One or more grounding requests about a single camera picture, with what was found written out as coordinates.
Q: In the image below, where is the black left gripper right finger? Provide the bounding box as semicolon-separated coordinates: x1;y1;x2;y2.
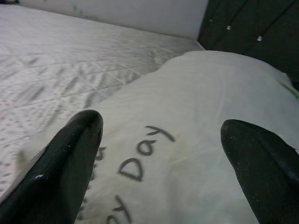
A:
220;119;299;224

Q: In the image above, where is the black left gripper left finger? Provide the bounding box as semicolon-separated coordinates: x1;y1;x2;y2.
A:
0;109;104;224

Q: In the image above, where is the white pillow with black writing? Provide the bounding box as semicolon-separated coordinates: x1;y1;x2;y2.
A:
14;50;299;224

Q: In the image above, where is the grey quilted mattress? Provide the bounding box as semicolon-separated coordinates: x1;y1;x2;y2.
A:
0;4;206;196

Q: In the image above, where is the dark tufted headboard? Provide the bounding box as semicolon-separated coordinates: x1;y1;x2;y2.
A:
197;0;299;91

